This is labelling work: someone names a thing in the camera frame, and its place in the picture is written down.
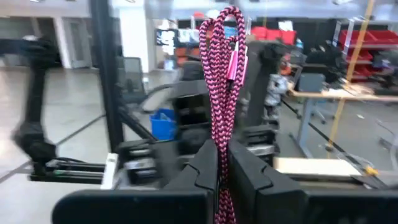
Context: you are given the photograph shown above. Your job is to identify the wooden work desk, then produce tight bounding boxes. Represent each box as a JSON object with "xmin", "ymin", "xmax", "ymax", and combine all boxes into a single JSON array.
[{"xmin": 287, "ymin": 88, "xmax": 398, "ymax": 156}]

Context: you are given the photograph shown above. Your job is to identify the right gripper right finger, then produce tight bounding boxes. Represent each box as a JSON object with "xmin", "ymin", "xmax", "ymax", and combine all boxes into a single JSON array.
[{"xmin": 228, "ymin": 139, "xmax": 308, "ymax": 224}]

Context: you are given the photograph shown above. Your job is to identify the grey office chair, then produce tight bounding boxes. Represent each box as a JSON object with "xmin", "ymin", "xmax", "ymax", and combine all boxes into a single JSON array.
[{"xmin": 117, "ymin": 57, "xmax": 149, "ymax": 105}]

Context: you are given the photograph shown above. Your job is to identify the red storage bin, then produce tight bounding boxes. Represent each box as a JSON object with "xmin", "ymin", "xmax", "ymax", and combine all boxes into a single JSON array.
[
  {"xmin": 267, "ymin": 27, "xmax": 283, "ymax": 45},
  {"xmin": 251, "ymin": 26, "xmax": 269, "ymax": 44},
  {"xmin": 281, "ymin": 29, "xmax": 298, "ymax": 45}
]

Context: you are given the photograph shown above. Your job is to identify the blue box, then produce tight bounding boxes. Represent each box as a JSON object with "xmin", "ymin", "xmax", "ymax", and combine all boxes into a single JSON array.
[{"xmin": 223, "ymin": 26, "xmax": 239, "ymax": 39}]

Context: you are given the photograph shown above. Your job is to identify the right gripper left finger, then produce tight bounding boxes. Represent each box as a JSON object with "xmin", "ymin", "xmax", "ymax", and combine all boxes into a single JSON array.
[{"xmin": 162, "ymin": 139, "xmax": 219, "ymax": 192}]

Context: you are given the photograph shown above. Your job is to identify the black jointed stand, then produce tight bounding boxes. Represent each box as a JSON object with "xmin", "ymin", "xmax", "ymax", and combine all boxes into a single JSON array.
[{"xmin": 0, "ymin": 37, "xmax": 60, "ymax": 177}]

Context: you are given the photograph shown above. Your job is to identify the yellow hanging cable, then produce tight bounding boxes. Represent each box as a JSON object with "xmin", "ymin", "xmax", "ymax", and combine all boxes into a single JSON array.
[{"xmin": 325, "ymin": 0, "xmax": 376, "ymax": 158}]

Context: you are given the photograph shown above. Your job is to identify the silver aluminium extrusion bar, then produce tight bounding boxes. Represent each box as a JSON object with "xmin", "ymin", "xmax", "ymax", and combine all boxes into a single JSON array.
[{"xmin": 99, "ymin": 151, "xmax": 119, "ymax": 190}]

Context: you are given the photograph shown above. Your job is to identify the blue plastic bin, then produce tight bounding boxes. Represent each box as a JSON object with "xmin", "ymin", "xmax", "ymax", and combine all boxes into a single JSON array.
[{"xmin": 149, "ymin": 108, "xmax": 177, "ymax": 141}]

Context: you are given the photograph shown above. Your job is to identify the pink black braided USB cable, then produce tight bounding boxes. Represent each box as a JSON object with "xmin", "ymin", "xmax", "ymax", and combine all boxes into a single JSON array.
[{"xmin": 198, "ymin": 5, "xmax": 249, "ymax": 224}]

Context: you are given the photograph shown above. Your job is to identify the white rack red bins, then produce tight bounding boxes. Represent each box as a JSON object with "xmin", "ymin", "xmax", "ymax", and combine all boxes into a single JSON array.
[{"xmin": 332, "ymin": 20, "xmax": 398, "ymax": 83}]

